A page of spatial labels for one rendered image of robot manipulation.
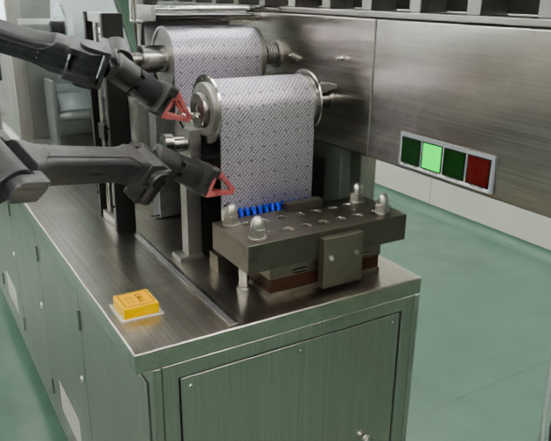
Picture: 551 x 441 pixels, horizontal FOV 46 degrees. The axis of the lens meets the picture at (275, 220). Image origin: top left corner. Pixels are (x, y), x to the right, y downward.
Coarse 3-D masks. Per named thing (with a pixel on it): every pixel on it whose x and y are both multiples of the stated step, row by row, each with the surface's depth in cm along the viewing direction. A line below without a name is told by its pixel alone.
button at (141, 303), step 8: (120, 296) 126; (128, 296) 126; (136, 296) 126; (144, 296) 126; (152, 296) 126; (120, 304) 123; (128, 304) 122; (136, 304) 123; (144, 304) 123; (152, 304) 123; (120, 312) 123; (128, 312) 121; (136, 312) 122; (144, 312) 123; (152, 312) 124
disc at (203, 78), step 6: (198, 78) 139; (204, 78) 136; (210, 78) 134; (210, 84) 134; (192, 90) 142; (216, 90) 132; (216, 96) 133; (216, 102) 133; (216, 126) 135; (216, 132) 135; (204, 138) 141; (210, 138) 139; (216, 138) 136
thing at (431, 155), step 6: (426, 144) 128; (426, 150) 128; (432, 150) 126; (438, 150) 125; (426, 156) 128; (432, 156) 127; (438, 156) 125; (426, 162) 128; (432, 162) 127; (438, 162) 125; (426, 168) 129; (432, 168) 127; (438, 168) 126
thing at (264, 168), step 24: (240, 144) 138; (264, 144) 141; (288, 144) 144; (312, 144) 148; (240, 168) 140; (264, 168) 143; (288, 168) 146; (240, 192) 142; (264, 192) 145; (288, 192) 148
